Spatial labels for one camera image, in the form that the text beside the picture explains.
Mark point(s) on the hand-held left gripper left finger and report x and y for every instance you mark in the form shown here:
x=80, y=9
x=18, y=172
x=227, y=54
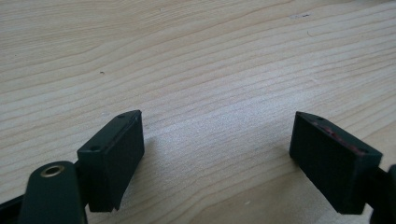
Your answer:
x=112, y=161

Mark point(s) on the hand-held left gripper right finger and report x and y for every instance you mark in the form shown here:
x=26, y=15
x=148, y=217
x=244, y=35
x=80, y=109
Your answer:
x=330, y=161

